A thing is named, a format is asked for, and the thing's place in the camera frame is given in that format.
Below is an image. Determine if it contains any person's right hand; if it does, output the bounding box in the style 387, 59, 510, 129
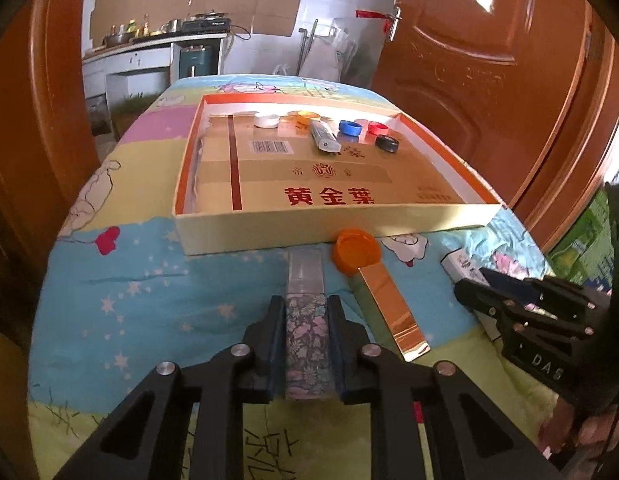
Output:
552, 399, 619, 461

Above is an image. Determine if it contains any white kitchen counter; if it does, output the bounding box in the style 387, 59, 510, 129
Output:
82, 35, 230, 102

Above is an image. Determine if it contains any red ribbon on door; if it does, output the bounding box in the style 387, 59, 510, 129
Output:
356, 9, 395, 33

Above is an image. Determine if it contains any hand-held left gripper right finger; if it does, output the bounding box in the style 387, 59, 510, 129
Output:
328, 295, 563, 480

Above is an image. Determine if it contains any orange-rimmed cardboard box tray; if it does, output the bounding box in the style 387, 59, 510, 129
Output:
172, 92, 505, 257

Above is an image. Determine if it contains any large white plastic bag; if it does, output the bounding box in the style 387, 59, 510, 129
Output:
309, 17, 361, 84

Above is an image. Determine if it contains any orange door with latch plate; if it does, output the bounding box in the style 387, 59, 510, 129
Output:
0, 0, 120, 321

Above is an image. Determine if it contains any floral patterned rectangular box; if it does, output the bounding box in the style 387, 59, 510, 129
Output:
284, 247, 337, 401

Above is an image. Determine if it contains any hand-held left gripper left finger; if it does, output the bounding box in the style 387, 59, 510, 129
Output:
54, 295, 287, 480

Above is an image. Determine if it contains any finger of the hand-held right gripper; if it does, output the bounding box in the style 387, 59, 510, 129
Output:
480, 266, 555, 306
454, 280, 527, 341

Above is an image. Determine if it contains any teal air fryer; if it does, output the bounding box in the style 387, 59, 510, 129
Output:
178, 46, 214, 79

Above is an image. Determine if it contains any grey upright pipe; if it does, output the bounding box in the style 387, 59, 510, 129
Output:
296, 20, 320, 77

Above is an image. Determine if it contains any shiny gold rectangular box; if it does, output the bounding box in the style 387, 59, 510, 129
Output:
357, 265, 433, 362

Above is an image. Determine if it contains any large orange jar lid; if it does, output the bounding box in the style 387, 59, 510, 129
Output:
332, 228, 383, 276

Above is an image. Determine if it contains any black gas stove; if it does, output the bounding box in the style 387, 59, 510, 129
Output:
182, 17, 232, 34

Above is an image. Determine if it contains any orange panelled door with handle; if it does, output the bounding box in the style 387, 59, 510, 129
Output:
372, 0, 610, 216

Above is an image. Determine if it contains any colourful cartoon printed blanket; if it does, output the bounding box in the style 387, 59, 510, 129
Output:
26, 75, 560, 480

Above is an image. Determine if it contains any small white carton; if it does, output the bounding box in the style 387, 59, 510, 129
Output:
442, 247, 490, 283

